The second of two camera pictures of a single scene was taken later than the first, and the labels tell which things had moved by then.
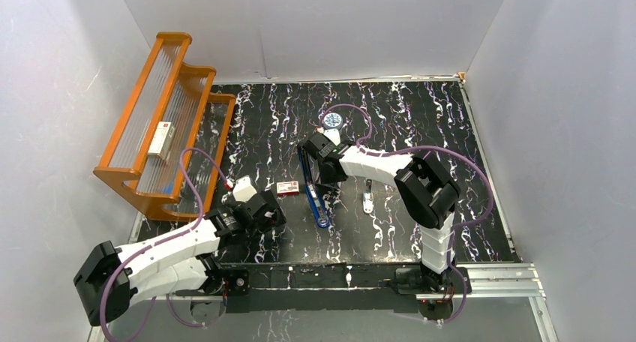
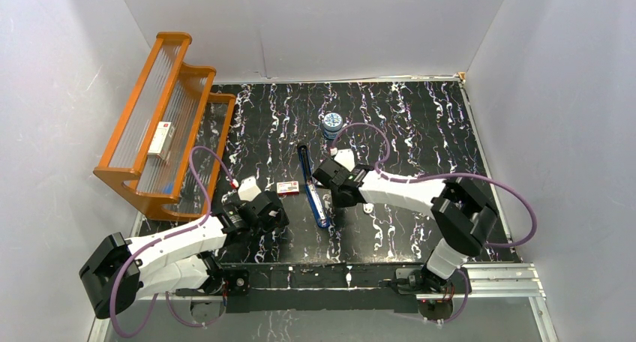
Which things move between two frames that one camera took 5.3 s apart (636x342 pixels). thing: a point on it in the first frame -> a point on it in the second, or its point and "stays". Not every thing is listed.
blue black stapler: x=310 y=174 stays
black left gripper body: x=271 y=212 stays
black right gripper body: x=325 y=178 -> x=338 y=202
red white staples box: x=285 y=188 stays
